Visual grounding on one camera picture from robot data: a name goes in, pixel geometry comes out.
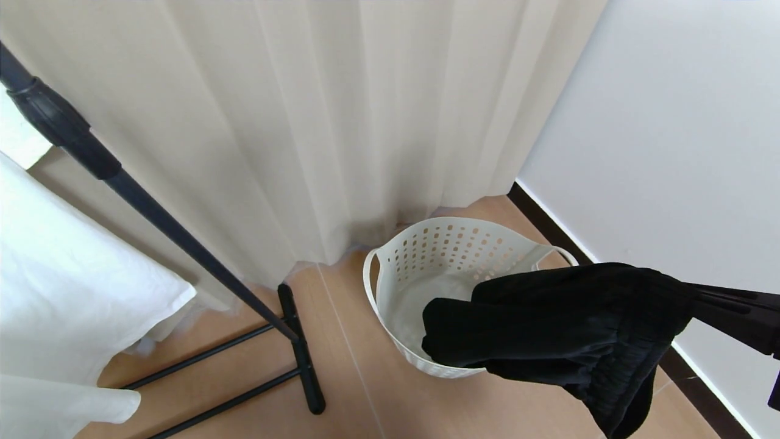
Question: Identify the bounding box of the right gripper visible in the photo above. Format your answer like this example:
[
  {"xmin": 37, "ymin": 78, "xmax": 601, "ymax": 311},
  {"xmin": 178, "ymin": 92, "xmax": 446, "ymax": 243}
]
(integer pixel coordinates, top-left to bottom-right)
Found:
[{"xmin": 689, "ymin": 284, "xmax": 780, "ymax": 412}]

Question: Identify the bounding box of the black garment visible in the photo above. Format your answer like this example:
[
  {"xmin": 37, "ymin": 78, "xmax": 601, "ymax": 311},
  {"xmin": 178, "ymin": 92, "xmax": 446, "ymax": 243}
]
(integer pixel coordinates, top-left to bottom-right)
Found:
[{"xmin": 420, "ymin": 262, "xmax": 698, "ymax": 439}]

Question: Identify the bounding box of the white printed t-shirt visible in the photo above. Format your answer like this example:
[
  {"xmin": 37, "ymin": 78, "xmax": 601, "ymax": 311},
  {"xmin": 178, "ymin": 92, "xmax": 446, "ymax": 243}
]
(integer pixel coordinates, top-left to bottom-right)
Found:
[{"xmin": 0, "ymin": 152, "xmax": 199, "ymax": 439}]

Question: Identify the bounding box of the white laundry basket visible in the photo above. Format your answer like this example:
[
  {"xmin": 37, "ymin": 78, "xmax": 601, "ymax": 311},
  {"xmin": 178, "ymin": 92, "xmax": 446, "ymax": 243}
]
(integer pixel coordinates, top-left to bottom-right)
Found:
[{"xmin": 363, "ymin": 217, "xmax": 580, "ymax": 380}]

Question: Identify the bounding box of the black clothes rack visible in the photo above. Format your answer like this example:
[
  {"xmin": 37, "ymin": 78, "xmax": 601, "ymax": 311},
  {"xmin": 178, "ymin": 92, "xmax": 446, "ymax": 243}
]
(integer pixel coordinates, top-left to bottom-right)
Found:
[{"xmin": 0, "ymin": 43, "xmax": 327, "ymax": 439}]

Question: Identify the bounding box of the beige curtain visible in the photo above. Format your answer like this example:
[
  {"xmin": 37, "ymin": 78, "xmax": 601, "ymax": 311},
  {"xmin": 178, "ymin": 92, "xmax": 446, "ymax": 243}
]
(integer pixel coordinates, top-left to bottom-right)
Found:
[{"xmin": 0, "ymin": 0, "xmax": 610, "ymax": 312}]

